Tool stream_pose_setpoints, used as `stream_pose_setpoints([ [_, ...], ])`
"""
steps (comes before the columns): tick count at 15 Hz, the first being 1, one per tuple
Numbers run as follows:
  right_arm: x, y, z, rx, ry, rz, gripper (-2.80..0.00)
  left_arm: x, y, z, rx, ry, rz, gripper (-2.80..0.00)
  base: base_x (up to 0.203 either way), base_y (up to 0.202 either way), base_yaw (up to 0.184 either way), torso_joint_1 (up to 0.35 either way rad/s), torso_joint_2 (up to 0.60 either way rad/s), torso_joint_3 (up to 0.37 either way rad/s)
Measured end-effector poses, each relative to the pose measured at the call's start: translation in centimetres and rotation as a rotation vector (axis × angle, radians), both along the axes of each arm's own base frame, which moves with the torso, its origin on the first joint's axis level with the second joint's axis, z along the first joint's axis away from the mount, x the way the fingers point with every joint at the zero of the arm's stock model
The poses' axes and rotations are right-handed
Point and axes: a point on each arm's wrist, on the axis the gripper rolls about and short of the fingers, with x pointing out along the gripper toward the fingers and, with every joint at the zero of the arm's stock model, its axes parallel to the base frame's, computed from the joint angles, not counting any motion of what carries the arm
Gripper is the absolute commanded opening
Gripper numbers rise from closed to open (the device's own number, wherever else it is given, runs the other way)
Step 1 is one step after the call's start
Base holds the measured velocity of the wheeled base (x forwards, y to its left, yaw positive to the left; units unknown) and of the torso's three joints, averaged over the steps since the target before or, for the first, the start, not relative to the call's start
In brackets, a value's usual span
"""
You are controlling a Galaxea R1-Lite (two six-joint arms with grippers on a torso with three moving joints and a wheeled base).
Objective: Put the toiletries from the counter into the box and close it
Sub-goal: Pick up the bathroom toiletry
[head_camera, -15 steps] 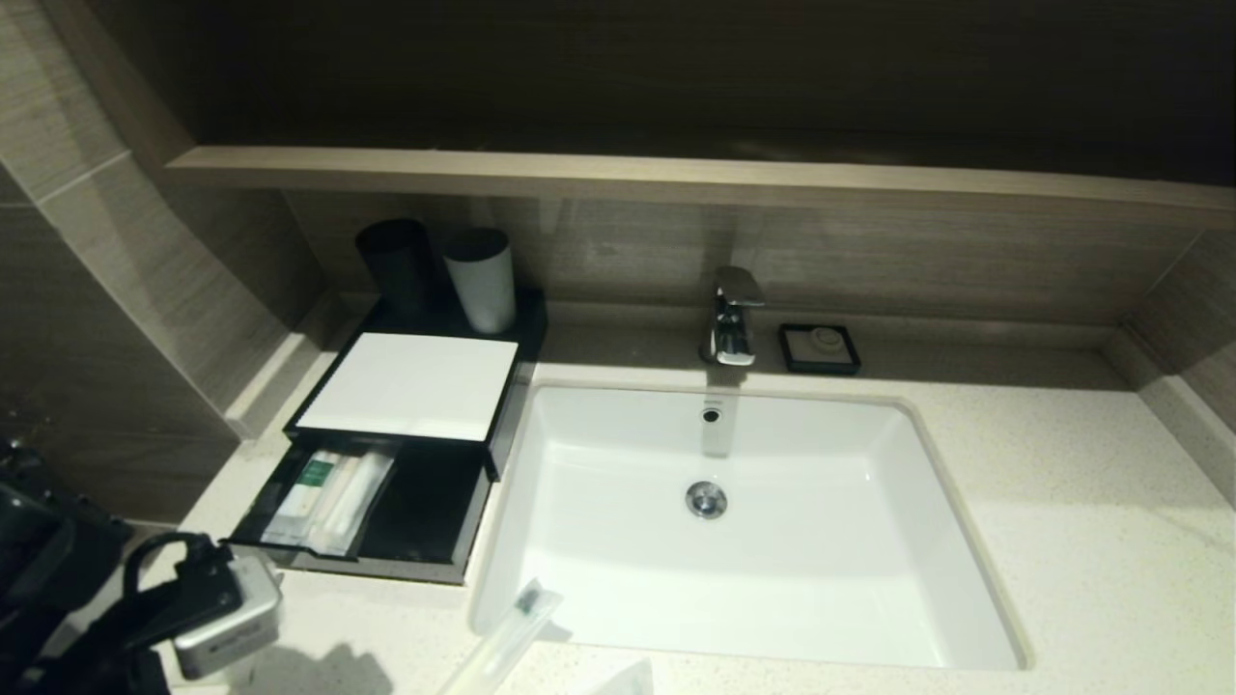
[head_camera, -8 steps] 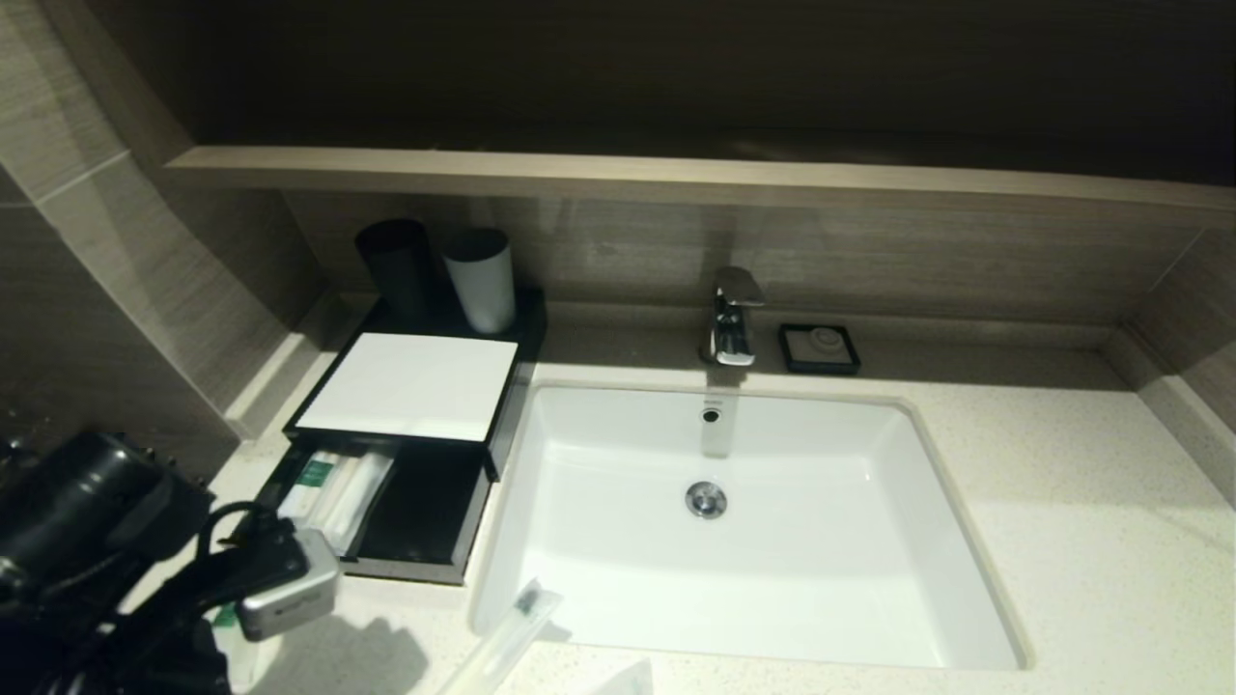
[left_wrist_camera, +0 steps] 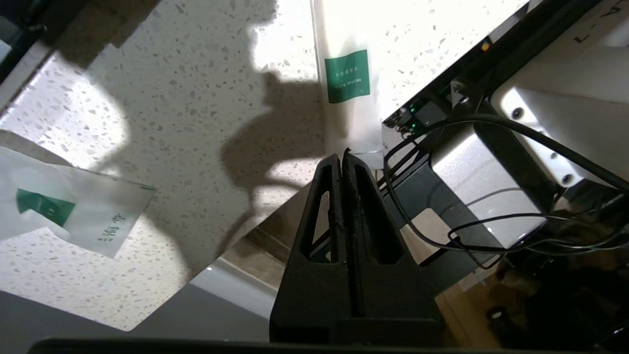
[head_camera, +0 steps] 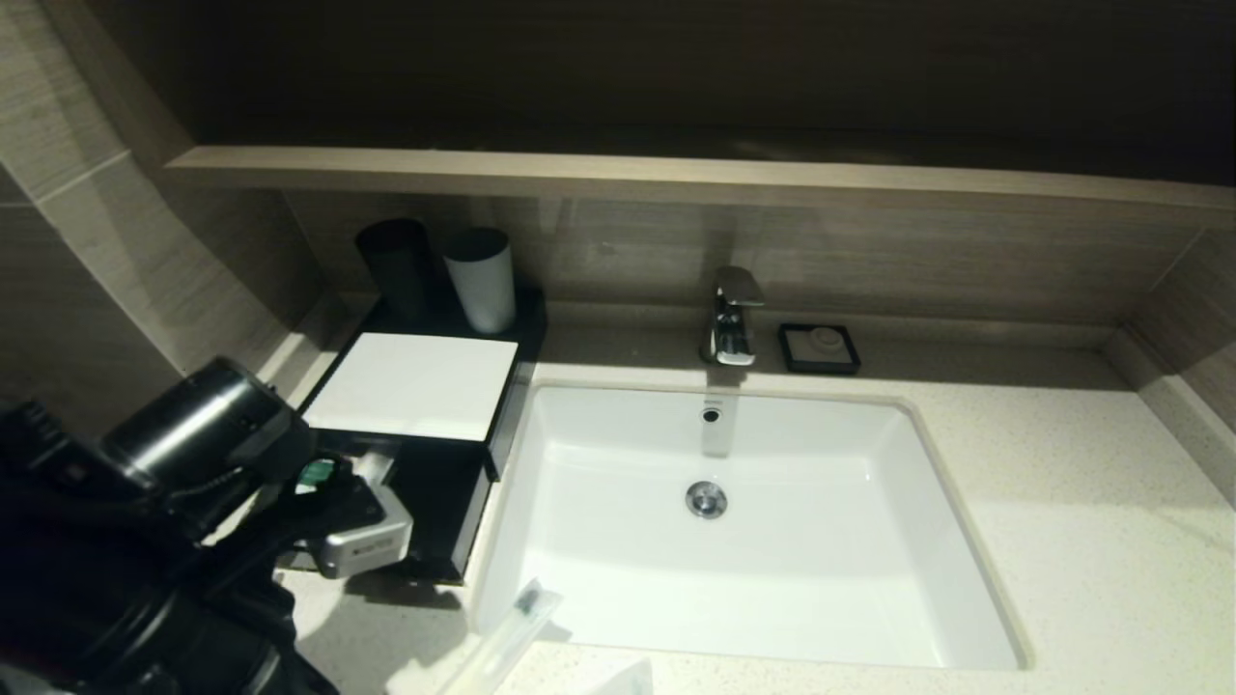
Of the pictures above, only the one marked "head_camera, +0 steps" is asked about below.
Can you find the black square soap dish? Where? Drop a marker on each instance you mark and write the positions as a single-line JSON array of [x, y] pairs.
[[792, 362]]

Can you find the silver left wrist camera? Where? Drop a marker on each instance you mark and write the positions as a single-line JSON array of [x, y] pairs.
[[372, 541]]

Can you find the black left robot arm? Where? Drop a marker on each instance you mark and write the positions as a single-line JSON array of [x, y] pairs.
[[183, 434]]

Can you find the black glossy storage box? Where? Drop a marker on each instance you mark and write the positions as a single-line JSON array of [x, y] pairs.
[[517, 386]]

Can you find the black pull-out drawer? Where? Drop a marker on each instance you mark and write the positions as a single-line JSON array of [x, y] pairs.
[[444, 512]]

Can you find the black cup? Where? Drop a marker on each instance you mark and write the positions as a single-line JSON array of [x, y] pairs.
[[394, 270]]

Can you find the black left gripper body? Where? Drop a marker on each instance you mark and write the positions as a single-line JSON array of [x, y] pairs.
[[333, 507]]

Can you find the chrome faucet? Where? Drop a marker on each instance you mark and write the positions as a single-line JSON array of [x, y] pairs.
[[731, 323]]

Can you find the small round soap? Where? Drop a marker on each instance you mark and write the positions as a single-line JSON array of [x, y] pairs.
[[826, 340]]

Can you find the wooden wall shelf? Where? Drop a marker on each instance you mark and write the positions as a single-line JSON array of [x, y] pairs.
[[676, 179]]

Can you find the white cup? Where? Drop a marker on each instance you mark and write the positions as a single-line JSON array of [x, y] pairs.
[[481, 285]]

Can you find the long packet with green label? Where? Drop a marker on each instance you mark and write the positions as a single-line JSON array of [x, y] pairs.
[[502, 637]]

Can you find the chrome sink drain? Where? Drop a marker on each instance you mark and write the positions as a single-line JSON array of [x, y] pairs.
[[706, 499]]

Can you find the white ceramic sink basin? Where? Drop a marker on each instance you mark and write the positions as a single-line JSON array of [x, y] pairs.
[[772, 560]]

